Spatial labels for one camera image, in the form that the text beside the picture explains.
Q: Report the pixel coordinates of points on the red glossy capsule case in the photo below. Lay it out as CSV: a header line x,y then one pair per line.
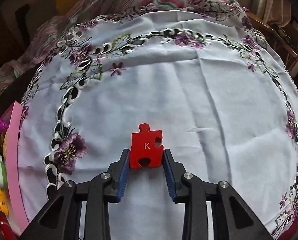
x,y
5,228

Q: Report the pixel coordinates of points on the beige curtain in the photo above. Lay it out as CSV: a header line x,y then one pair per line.
x,y
272,11

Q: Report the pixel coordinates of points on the pink shallow cardboard box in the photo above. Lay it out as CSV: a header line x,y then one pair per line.
x,y
17,216

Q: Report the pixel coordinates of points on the striped pink green bedsheet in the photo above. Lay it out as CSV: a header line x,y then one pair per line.
x,y
84,10

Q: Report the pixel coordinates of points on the white embroidered floral tablecloth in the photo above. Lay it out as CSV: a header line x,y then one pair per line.
x,y
222,97

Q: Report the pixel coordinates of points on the yellow oval plastic toy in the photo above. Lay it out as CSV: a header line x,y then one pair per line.
x,y
5,144

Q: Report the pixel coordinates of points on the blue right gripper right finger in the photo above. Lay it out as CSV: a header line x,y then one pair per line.
x,y
168,165

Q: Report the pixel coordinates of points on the red puzzle piece block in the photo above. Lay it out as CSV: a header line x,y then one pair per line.
x,y
146,148

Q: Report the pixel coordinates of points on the orange plastic toy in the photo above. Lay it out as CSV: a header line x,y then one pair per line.
x,y
3,203

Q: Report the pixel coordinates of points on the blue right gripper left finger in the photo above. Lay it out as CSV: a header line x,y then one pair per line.
x,y
123,170

